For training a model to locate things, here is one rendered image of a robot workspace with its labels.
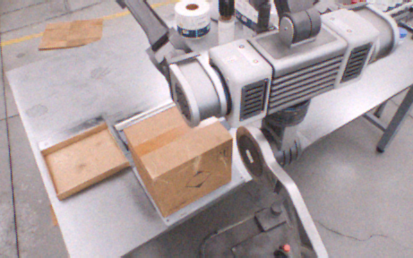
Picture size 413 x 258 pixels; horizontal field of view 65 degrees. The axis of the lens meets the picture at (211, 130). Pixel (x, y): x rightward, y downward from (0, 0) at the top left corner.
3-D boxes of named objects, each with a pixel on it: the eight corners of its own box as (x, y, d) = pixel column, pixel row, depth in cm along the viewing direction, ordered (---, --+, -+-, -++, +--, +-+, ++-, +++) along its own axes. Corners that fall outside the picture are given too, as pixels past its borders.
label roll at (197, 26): (193, 43, 186) (192, 20, 175) (170, 30, 195) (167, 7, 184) (217, 29, 195) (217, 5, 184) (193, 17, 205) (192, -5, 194)
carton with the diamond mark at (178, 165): (201, 141, 142) (197, 96, 122) (231, 181, 129) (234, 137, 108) (137, 172, 132) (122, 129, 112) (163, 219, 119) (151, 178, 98)
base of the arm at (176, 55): (173, 103, 81) (167, 64, 72) (161, 84, 86) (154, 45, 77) (203, 92, 83) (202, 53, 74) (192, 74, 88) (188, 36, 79)
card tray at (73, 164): (107, 127, 152) (106, 121, 149) (130, 166, 137) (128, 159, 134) (42, 156, 141) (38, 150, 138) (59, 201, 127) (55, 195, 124)
